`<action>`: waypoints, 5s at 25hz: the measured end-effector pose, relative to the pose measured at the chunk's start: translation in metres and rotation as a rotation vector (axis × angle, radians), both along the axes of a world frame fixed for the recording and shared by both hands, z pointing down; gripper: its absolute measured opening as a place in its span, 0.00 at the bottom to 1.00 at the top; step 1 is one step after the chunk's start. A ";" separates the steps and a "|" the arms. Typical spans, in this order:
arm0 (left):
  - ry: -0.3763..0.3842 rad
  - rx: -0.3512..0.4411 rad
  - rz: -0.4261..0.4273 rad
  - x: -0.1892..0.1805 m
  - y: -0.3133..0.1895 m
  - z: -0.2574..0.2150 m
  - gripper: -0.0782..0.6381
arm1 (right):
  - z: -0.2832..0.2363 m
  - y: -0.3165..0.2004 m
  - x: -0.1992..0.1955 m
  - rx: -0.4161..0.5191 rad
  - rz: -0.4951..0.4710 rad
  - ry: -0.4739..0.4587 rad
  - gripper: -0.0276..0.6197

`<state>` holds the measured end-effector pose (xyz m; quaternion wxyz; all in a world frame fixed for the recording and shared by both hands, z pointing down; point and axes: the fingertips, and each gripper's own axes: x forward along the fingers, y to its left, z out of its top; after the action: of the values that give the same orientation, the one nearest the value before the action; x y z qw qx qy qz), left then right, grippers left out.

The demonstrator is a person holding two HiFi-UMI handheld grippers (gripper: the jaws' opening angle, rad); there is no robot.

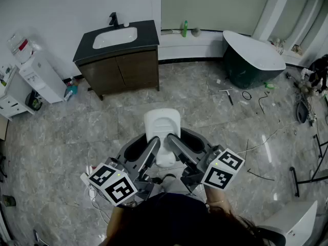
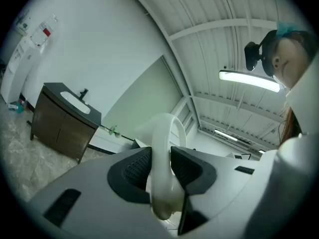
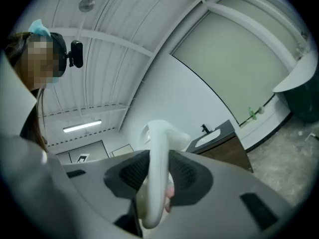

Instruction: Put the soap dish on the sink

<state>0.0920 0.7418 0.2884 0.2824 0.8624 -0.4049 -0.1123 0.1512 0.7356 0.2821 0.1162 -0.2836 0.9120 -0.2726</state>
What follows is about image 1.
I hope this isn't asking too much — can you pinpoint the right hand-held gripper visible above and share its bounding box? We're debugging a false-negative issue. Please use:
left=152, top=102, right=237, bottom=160
left=166, top=128, right=246, bottom=196

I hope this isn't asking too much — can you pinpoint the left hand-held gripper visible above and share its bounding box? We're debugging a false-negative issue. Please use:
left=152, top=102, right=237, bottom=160
left=87, top=133, right=161, bottom=209

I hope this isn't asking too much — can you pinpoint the person's right forearm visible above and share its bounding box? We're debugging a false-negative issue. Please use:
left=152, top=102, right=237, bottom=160
left=204, top=186, right=233, bottom=215

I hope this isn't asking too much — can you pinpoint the person's left forearm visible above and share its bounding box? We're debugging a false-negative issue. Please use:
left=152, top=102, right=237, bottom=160
left=106, top=205, right=126, bottom=243

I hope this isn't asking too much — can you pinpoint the white power strip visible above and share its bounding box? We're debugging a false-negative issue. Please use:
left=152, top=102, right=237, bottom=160
left=80, top=165, right=99, bottom=199

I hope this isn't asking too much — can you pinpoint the person's dark shirt torso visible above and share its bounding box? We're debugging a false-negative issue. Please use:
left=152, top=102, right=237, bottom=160
left=110, top=192, right=259, bottom=246

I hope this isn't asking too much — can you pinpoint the wooden vanity cabinet black top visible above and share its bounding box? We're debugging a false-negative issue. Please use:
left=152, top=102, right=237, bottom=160
left=73, top=19, right=161, bottom=101

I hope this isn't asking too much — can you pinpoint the teal bag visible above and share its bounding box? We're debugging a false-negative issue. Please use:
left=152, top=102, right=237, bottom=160
left=65, top=84, right=79, bottom=97

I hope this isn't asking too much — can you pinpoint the black metal stand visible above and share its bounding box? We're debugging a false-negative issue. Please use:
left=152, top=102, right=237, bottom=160
left=289, top=134, right=328, bottom=198

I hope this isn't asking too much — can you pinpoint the black and white bathtub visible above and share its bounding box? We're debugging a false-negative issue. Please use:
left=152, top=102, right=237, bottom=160
left=222, top=30, right=287, bottom=90

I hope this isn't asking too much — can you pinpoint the grey bucket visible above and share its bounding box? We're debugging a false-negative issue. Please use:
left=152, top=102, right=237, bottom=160
left=296, top=101, right=309, bottom=124

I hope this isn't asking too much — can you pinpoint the black round bin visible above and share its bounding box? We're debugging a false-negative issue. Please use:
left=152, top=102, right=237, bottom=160
left=25, top=91, right=43, bottom=112

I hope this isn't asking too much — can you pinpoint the white sink basin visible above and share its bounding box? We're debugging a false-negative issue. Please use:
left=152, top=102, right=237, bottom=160
left=92, top=26, right=139, bottom=50

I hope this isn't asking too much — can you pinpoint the white water dispenser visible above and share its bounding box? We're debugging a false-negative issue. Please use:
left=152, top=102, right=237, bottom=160
left=19, top=51, right=68, bottom=104

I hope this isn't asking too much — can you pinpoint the white toilet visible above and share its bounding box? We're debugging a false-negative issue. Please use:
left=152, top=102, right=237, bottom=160
left=256, top=200, right=319, bottom=246

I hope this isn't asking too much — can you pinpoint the black faucet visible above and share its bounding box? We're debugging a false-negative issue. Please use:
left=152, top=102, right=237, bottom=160
left=109, top=12, right=120, bottom=28

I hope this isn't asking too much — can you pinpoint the white drawer cabinet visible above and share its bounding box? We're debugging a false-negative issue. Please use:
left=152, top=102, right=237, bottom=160
left=0, top=65, right=36, bottom=121

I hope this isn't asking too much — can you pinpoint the clear water bottle red label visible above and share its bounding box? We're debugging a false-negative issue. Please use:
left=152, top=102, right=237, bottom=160
left=7, top=32, right=43, bottom=64

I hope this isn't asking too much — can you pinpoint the squeegee with black handle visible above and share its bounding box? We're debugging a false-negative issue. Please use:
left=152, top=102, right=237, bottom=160
left=218, top=87, right=235, bottom=107

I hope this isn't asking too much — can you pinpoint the white curved frame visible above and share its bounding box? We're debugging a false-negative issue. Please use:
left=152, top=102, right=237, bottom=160
left=252, top=0, right=328, bottom=67

